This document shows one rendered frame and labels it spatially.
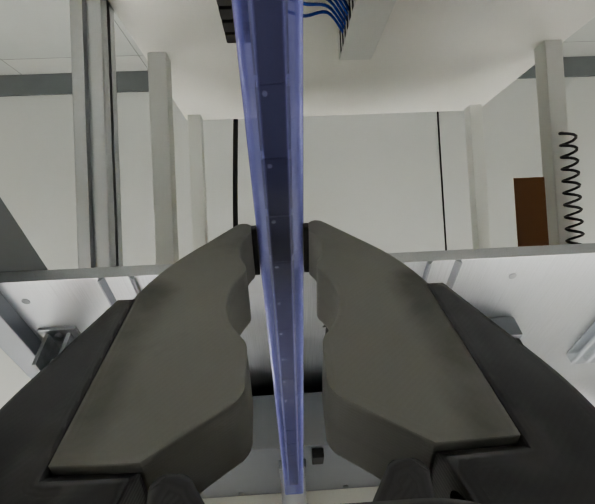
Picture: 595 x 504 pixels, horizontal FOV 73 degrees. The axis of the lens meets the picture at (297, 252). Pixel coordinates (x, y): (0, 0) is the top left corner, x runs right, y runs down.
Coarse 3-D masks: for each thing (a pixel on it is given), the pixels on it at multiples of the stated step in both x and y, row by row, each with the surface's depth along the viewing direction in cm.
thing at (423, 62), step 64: (128, 0) 52; (192, 0) 53; (320, 0) 54; (448, 0) 55; (512, 0) 56; (576, 0) 57; (192, 64) 69; (320, 64) 71; (384, 64) 72; (448, 64) 74; (512, 64) 75
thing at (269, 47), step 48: (240, 0) 8; (288, 0) 8; (240, 48) 8; (288, 48) 8; (288, 96) 9; (288, 144) 10; (288, 192) 11; (288, 240) 12; (288, 288) 14; (288, 336) 16; (288, 384) 18; (288, 432) 22; (288, 480) 28
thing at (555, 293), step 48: (0, 288) 27; (48, 288) 27; (96, 288) 27; (480, 288) 30; (528, 288) 30; (576, 288) 31; (240, 336) 32; (528, 336) 35; (576, 336) 36; (576, 384) 42
